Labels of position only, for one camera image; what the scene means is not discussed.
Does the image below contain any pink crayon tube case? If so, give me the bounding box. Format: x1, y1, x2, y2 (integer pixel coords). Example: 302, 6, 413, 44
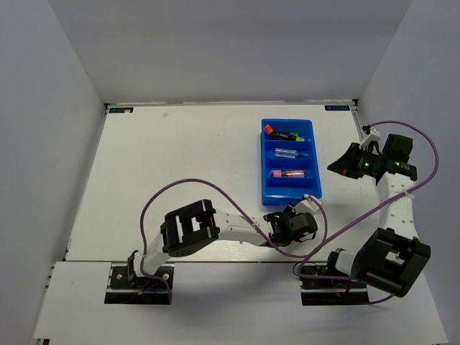
270, 170, 307, 178

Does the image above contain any clear spray bottle blue cap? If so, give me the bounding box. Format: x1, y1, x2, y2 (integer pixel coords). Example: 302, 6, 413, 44
274, 147, 309, 159

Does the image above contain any green cap black highlighter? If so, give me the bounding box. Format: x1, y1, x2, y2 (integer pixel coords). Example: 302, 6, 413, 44
277, 132, 299, 142

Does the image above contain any orange cap black highlighter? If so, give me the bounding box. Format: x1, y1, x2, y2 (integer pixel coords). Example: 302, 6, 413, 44
264, 124, 280, 140

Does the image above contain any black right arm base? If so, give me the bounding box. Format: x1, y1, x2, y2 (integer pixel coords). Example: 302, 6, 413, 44
293, 263, 370, 306

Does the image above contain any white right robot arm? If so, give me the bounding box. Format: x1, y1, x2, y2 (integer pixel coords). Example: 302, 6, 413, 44
324, 134, 431, 298

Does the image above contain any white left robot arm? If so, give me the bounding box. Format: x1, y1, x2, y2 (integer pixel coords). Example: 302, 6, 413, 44
126, 198, 319, 287

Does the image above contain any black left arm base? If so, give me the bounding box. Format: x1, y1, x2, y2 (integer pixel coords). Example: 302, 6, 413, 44
104, 264, 170, 305

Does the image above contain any blue plastic compartment bin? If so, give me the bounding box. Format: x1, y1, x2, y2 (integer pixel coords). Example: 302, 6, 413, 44
260, 119, 323, 206

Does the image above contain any right corner table label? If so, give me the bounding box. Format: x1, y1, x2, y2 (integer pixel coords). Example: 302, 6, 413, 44
324, 104, 350, 111

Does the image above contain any corner table label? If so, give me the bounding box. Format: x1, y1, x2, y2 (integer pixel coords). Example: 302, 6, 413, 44
109, 107, 134, 114
324, 104, 350, 111

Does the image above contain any left corner table label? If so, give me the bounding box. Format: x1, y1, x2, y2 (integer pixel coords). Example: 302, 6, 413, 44
109, 107, 134, 114

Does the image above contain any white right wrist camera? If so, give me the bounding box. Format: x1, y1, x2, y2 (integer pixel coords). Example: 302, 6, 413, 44
359, 125, 382, 150

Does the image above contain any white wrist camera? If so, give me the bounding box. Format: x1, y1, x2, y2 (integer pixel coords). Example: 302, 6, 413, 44
359, 125, 382, 150
293, 194, 322, 214

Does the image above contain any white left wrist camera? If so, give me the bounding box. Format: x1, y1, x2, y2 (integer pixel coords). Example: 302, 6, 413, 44
293, 194, 322, 214

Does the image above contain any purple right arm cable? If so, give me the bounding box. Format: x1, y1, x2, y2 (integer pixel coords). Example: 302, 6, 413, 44
293, 120, 440, 305

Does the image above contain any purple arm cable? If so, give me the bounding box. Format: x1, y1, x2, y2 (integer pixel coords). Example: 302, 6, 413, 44
139, 178, 328, 288
293, 120, 440, 305

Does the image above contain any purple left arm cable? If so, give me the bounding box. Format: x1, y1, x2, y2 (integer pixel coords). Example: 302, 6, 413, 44
139, 178, 328, 288

